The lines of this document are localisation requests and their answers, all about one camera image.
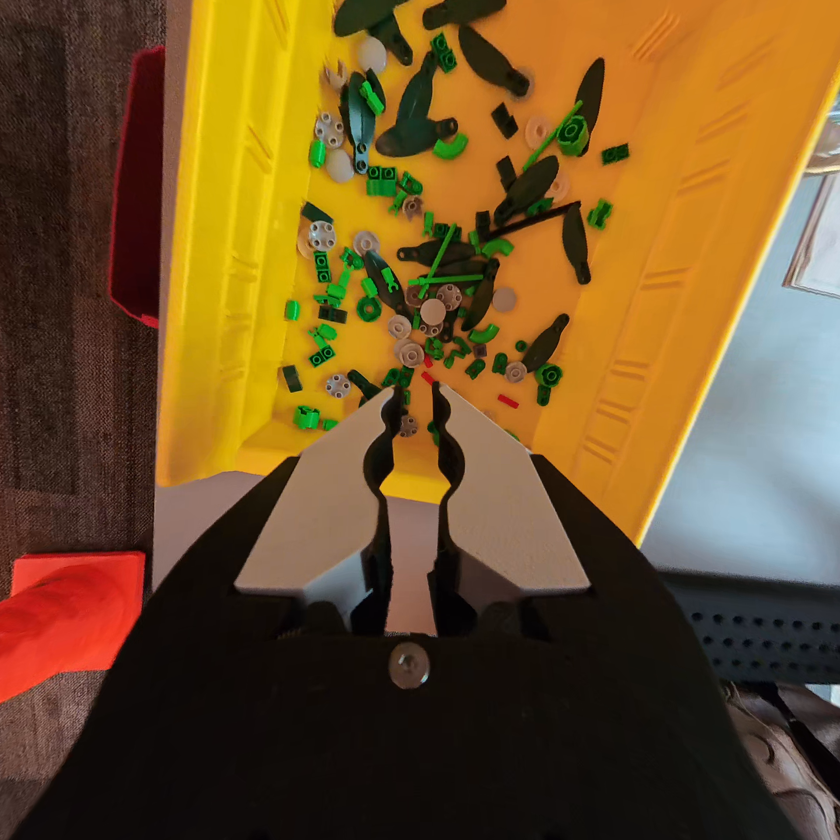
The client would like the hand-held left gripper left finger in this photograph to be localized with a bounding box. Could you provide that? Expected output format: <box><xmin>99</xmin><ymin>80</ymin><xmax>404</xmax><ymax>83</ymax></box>
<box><xmin>234</xmin><ymin>386</ymin><xmax>403</xmax><ymax>636</ymax></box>

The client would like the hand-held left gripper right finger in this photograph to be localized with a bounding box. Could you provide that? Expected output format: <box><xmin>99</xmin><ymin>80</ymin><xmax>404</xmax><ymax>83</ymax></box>
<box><xmin>430</xmin><ymin>382</ymin><xmax>592</xmax><ymax>636</ymax></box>

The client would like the pile of toy brick pieces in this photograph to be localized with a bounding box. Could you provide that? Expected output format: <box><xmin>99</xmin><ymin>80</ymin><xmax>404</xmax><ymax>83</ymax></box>
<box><xmin>282</xmin><ymin>0</ymin><xmax>632</xmax><ymax>447</ymax></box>

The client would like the yellow plastic bin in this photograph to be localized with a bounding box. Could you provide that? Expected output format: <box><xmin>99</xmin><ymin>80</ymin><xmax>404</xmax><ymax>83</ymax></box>
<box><xmin>155</xmin><ymin>0</ymin><xmax>840</xmax><ymax>547</ymax></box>

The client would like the grey desk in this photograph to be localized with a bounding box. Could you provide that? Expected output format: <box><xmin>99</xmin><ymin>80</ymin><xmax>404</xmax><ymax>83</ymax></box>
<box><xmin>152</xmin><ymin>85</ymin><xmax>840</xmax><ymax>636</ymax></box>

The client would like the orange cone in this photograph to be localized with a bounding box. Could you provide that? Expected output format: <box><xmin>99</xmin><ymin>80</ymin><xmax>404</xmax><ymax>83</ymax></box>
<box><xmin>0</xmin><ymin>551</ymin><xmax>147</xmax><ymax>704</ymax></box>

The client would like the red plastic bin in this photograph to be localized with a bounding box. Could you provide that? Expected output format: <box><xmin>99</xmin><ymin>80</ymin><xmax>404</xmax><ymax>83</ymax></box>
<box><xmin>107</xmin><ymin>46</ymin><xmax>166</xmax><ymax>329</ymax></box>

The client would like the brown leather bag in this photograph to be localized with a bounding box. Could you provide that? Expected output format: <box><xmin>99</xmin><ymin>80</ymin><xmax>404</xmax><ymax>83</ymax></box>
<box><xmin>717</xmin><ymin>679</ymin><xmax>840</xmax><ymax>840</ymax></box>

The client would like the black perforated metal frame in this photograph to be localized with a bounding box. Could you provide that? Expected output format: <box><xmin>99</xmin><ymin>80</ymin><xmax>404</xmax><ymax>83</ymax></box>
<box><xmin>656</xmin><ymin>570</ymin><xmax>840</xmax><ymax>689</ymax></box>

